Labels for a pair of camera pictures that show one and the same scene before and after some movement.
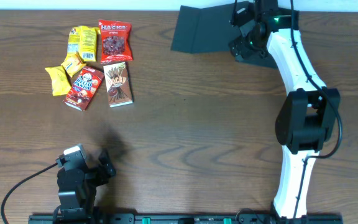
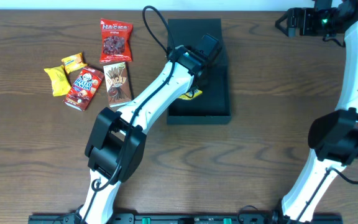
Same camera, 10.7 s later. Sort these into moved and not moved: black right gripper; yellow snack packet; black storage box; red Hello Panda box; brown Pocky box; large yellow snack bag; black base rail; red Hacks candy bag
Moved: large yellow snack bag; black right gripper; black storage box
Not moved: red Hacks candy bag; yellow snack packet; brown Pocky box; black base rail; red Hello Panda box
